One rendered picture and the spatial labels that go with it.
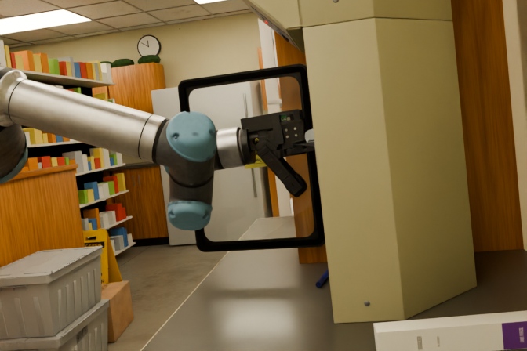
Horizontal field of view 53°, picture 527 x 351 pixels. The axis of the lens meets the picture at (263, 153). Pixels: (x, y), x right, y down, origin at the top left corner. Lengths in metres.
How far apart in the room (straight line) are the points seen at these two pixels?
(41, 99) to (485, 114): 0.88
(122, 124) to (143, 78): 5.68
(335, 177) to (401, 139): 0.12
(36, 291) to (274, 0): 2.33
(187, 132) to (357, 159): 0.26
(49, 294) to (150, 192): 3.56
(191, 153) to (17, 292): 2.28
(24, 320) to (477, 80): 2.48
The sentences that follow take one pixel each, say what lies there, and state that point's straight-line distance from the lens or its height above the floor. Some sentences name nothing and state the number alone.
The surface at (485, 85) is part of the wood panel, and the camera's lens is 1.24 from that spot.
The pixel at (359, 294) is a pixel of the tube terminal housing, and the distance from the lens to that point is 0.88.
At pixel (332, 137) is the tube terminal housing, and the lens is 0.83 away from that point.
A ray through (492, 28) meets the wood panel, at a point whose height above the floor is 1.42.
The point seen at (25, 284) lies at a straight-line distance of 2.96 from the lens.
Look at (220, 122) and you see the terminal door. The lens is 1.19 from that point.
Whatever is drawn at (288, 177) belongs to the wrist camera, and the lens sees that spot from 0.96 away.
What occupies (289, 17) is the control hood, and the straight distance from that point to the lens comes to 0.85.
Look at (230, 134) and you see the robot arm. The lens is 0.97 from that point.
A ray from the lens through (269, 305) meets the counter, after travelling 1.00.
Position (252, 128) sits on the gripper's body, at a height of 1.26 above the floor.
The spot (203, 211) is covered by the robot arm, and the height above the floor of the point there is 1.13.
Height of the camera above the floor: 1.27
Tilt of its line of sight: 3 degrees down
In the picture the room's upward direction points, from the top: 6 degrees counter-clockwise
